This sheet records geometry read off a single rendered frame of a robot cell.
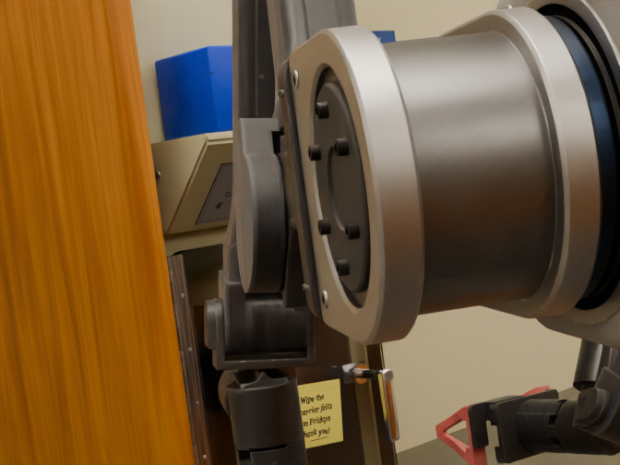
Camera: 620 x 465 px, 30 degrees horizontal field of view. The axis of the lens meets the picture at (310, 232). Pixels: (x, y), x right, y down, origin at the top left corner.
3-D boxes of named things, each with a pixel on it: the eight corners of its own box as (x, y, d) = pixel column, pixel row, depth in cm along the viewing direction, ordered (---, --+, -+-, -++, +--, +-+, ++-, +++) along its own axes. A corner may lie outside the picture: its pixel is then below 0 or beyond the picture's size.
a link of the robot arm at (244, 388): (229, 379, 90) (300, 368, 91) (220, 366, 97) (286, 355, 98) (240, 466, 91) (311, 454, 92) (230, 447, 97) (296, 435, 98)
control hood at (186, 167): (152, 236, 126) (140, 145, 126) (362, 202, 148) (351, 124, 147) (217, 231, 118) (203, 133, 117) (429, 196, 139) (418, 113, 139)
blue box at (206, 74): (163, 142, 127) (152, 60, 126) (234, 136, 134) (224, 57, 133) (219, 132, 119) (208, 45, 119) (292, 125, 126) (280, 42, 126)
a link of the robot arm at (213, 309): (207, 300, 91) (315, 297, 92) (195, 288, 102) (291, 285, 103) (209, 452, 91) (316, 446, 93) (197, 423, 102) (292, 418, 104)
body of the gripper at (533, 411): (484, 403, 125) (538, 404, 119) (544, 387, 132) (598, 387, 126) (493, 463, 125) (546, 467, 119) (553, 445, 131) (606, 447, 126)
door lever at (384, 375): (375, 435, 146) (360, 440, 144) (365, 361, 145) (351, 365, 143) (406, 438, 142) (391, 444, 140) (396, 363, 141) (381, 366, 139)
